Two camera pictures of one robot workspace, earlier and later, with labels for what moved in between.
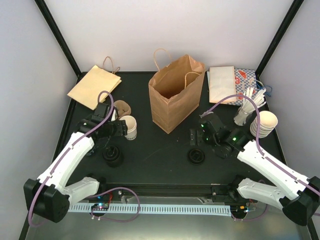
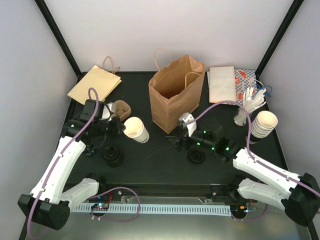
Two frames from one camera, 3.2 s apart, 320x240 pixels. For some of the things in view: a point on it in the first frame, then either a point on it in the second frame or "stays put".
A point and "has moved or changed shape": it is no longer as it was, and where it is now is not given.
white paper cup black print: x=131 y=124 has moved or changed shape
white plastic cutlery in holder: x=247 y=107 stays put
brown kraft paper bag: x=175 y=90 stays put
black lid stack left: x=113 y=156 stays put
